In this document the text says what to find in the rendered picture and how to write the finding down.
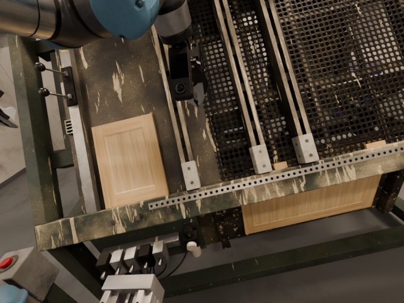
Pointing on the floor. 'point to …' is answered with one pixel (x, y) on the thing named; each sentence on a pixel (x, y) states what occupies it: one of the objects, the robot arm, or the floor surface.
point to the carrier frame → (281, 261)
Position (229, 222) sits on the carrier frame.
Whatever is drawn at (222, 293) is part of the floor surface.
